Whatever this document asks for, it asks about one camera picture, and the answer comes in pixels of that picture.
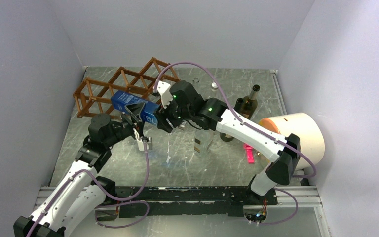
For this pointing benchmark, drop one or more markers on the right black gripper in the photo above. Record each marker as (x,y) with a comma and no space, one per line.
(162,114)

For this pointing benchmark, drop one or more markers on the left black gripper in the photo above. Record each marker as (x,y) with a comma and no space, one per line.
(134,111)

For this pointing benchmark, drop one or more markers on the blue square Blue Dash bottle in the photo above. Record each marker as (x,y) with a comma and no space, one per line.
(127,102)

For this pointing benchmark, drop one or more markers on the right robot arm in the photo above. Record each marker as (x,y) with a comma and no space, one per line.
(181,102)

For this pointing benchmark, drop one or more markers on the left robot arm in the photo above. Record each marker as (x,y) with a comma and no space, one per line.
(82,189)

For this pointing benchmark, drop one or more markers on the brown wooden wine rack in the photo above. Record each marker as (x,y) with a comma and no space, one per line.
(94,96)

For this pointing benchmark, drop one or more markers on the clear bottle with silver cap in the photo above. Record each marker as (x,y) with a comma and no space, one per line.
(214,90)

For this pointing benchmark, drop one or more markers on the olive wine bottle black top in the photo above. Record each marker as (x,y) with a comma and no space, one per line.
(250,102)

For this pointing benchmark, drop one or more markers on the pink plastic piece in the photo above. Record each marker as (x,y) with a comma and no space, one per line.
(249,153)

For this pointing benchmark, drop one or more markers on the white cylinder with orange lid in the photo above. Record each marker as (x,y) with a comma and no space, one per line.
(302,125)

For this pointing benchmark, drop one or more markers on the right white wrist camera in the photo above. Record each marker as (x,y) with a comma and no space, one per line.
(163,90)

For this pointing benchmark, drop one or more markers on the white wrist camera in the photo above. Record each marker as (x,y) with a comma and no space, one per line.
(163,90)
(144,143)

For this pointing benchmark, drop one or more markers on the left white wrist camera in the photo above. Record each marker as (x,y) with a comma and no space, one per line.
(144,143)

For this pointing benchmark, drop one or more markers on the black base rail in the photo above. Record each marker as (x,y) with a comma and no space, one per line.
(209,200)

